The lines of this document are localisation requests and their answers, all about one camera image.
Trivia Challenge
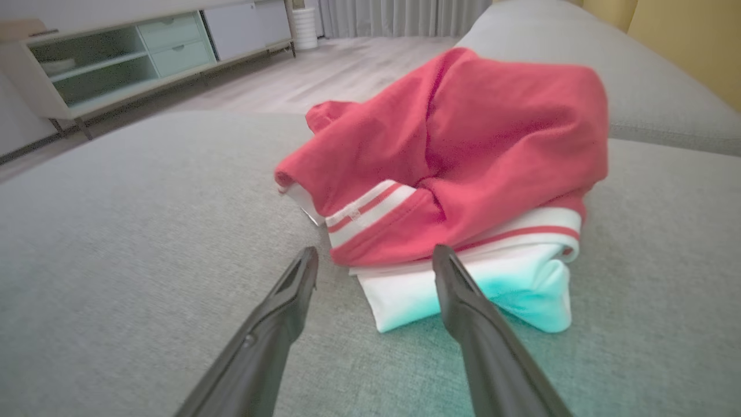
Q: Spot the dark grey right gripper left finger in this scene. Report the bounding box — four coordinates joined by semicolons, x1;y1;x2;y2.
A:
174;246;320;417

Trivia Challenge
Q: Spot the low cabinet with green drawers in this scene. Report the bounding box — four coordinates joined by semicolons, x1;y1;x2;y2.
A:
0;0;297;141

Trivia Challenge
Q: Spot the narrow yellow sofa back cushion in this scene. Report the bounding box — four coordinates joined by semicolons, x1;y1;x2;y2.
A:
581;0;639;34

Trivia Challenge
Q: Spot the red garment with white stripes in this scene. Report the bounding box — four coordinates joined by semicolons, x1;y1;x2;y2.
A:
274;47;610;334

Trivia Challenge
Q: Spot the wide yellow sofa back cushion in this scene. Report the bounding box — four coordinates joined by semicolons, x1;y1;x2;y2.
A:
628;0;741;112

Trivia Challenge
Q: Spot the grey pleated curtain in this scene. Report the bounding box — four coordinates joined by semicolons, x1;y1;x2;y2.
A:
317;0;494;39

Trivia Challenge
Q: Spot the grey and yellow sofa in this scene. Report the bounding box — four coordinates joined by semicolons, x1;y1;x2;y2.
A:
0;110;741;417

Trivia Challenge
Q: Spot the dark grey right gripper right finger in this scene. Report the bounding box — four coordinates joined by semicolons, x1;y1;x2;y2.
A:
432;244;574;417

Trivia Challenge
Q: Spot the long grey sofa seat cushion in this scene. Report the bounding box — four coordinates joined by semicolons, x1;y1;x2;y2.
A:
456;0;741;158

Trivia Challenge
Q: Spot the white ribbed cylinder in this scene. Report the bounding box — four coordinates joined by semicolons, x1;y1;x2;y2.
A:
292;6;318;51

